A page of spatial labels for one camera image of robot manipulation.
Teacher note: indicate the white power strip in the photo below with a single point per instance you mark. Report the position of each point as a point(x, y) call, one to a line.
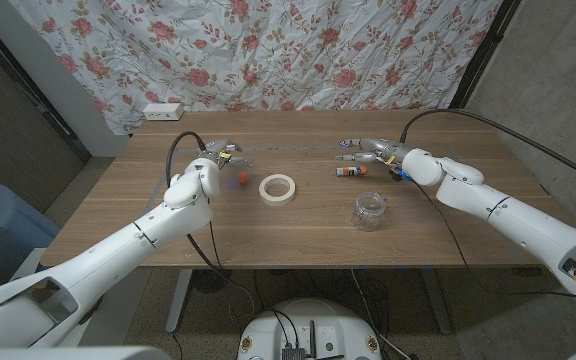
point(163, 112)

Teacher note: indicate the grey table leg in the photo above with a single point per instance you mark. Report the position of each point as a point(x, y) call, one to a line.
point(435, 300)

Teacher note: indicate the beige masking tape roll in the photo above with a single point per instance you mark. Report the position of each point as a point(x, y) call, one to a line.
point(267, 197)

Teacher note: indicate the black round floor disc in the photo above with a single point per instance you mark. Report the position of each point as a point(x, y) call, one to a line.
point(210, 282)

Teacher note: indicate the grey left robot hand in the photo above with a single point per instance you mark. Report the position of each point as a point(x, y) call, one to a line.
point(215, 150)

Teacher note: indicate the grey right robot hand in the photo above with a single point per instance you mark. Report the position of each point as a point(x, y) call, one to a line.
point(388, 150)

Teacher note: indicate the floral backdrop cloth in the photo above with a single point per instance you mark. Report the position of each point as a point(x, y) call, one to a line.
point(268, 50)

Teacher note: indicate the orange glue stick cap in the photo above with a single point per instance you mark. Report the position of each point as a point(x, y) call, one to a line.
point(242, 177)

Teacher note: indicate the clear glass jar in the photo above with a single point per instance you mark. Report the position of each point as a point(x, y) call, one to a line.
point(368, 215)

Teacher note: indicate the black backdrop frame pole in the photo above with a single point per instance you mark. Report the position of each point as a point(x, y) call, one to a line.
point(488, 45)

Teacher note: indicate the white left shoulder cover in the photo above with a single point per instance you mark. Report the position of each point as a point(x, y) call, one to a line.
point(68, 354)

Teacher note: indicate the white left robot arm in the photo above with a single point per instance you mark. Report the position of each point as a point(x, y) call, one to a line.
point(168, 220)

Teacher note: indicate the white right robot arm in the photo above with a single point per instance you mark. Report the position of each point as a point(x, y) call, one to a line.
point(468, 185)

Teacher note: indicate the blue plastic bin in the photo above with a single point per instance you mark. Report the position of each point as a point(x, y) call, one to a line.
point(3, 230)

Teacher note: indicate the white robot torso base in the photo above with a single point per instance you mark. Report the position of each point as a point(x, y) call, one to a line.
point(328, 325)

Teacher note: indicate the white table leg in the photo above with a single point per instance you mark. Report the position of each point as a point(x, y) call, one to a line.
point(178, 300)

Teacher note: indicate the glue stick body blue label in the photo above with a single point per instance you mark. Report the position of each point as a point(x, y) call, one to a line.
point(353, 171)

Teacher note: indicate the black wall rail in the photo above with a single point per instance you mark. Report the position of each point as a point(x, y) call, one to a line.
point(43, 102)

